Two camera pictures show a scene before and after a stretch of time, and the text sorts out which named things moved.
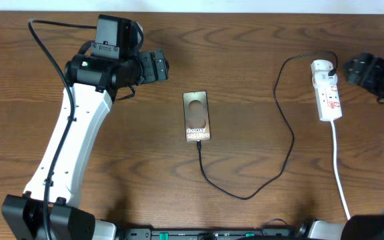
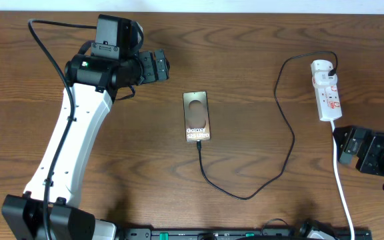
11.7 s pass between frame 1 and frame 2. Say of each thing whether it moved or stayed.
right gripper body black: moved
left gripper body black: stayed
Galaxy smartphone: stayed
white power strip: stayed
